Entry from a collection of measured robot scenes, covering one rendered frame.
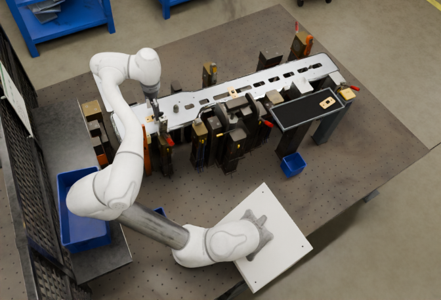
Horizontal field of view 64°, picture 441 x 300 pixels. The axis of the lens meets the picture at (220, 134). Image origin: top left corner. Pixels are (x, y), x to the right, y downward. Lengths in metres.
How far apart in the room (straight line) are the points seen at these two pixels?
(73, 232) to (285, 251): 0.92
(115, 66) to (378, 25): 3.52
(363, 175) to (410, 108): 1.66
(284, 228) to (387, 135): 1.14
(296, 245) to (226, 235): 0.34
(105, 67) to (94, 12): 2.30
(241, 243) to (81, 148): 0.86
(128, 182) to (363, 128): 1.72
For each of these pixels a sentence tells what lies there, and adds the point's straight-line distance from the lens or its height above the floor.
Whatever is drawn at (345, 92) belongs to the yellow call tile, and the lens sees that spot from 1.99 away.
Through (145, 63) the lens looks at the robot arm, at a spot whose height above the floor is 1.45.
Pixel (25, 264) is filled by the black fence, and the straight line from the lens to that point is 1.09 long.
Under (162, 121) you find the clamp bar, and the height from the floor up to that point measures 1.20.
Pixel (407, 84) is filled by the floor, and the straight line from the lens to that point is 4.06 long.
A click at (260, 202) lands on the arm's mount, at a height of 0.97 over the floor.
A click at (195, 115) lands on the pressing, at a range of 1.89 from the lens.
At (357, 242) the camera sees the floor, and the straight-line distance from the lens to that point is 2.94.
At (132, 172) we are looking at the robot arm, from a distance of 1.21.
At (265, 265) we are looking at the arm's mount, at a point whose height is 0.85.
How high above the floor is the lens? 2.54
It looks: 57 degrees down
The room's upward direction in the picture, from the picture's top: 11 degrees clockwise
